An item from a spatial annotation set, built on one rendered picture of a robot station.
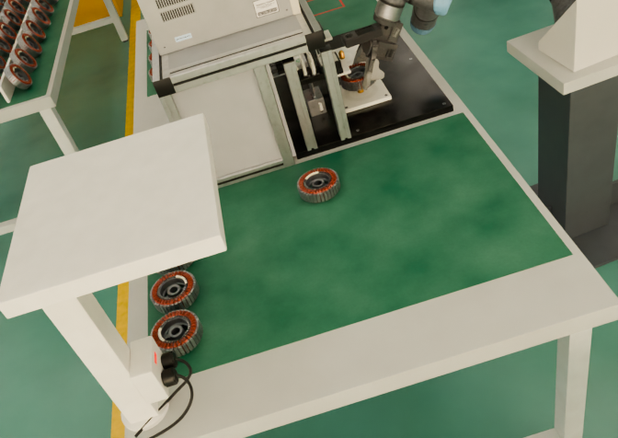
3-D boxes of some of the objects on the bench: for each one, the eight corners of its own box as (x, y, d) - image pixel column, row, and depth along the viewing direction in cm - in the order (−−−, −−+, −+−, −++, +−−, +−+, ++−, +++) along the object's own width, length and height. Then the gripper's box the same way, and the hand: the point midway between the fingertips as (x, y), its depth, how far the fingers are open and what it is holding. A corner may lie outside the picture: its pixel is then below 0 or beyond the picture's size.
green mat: (463, 112, 183) (463, 111, 183) (573, 255, 136) (573, 254, 136) (147, 211, 182) (147, 210, 182) (148, 388, 135) (147, 387, 135)
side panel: (293, 158, 185) (263, 60, 164) (295, 165, 183) (265, 65, 162) (200, 188, 185) (158, 92, 164) (200, 194, 182) (159, 97, 162)
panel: (263, 56, 233) (239, -24, 214) (296, 155, 182) (268, 62, 163) (260, 57, 233) (236, -23, 214) (292, 156, 182) (264, 63, 163)
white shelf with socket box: (266, 271, 153) (202, 111, 124) (293, 401, 125) (220, 235, 96) (125, 315, 153) (29, 166, 124) (120, 456, 124) (-6, 305, 95)
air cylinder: (322, 100, 201) (318, 85, 198) (326, 112, 195) (323, 97, 192) (306, 105, 201) (302, 90, 198) (311, 117, 195) (307, 101, 192)
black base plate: (388, 25, 234) (387, 18, 233) (453, 110, 185) (452, 104, 183) (265, 63, 234) (263, 57, 232) (297, 159, 184) (295, 154, 183)
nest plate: (377, 76, 204) (377, 73, 203) (392, 98, 193) (391, 96, 192) (332, 90, 204) (332, 86, 203) (344, 113, 193) (343, 110, 192)
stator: (349, 190, 168) (346, 179, 166) (312, 210, 166) (309, 200, 163) (326, 171, 177) (324, 160, 174) (292, 190, 174) (289, 179, 172)
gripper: (412, 33, 179) (387, 97, 190) (392, 8, 193) (370, 69, 204) (383, 28, 176) (360, 93, 187) (366, 3, 190) (345, 64, 202)
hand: (357, 78), depth 195 cm, fingers closed on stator, 13 cm apart
